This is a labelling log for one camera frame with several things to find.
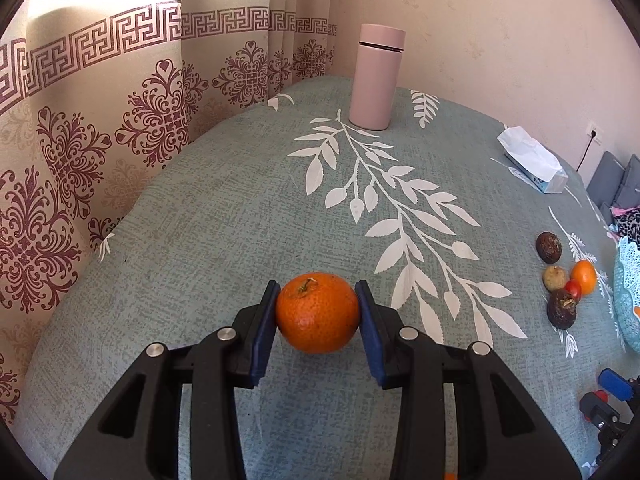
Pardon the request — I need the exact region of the dark passion fruit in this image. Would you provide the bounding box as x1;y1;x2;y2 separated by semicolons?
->
535;231;563;264
547;289;577;330

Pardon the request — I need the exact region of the red cherry tomato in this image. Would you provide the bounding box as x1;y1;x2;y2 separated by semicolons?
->
564;280;582;304

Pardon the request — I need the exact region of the small orange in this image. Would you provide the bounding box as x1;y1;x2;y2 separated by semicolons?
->
570;260;598;296

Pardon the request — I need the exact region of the tan small round fruit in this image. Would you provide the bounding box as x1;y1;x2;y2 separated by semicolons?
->
542;266;570;292

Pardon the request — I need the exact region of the mandarin with stem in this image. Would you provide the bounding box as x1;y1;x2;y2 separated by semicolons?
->
276;272;360;354

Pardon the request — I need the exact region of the light blue lattice basket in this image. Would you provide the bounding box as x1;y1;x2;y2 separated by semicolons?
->
613;236;640;353

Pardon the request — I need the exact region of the leopard print blanket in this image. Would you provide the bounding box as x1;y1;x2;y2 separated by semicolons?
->
614;208;640;246

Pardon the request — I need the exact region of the grey blue sofa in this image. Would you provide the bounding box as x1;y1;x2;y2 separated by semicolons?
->
587;151;639;224

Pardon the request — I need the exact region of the green leaf tablecloth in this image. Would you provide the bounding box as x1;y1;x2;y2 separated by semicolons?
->
14;77;639;476

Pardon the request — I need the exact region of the tissue pack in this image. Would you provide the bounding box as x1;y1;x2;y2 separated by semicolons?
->
497;126;568;194

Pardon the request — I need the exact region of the patterned curtain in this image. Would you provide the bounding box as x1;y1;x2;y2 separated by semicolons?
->
1;0;338;424

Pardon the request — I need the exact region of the pink thermos bottle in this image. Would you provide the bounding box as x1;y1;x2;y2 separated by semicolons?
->
349;24;406;131

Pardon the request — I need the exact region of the wall power socket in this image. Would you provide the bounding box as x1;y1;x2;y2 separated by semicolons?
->
587;122;602;145

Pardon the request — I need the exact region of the black power cable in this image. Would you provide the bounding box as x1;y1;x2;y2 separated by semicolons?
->
575;131;598;174

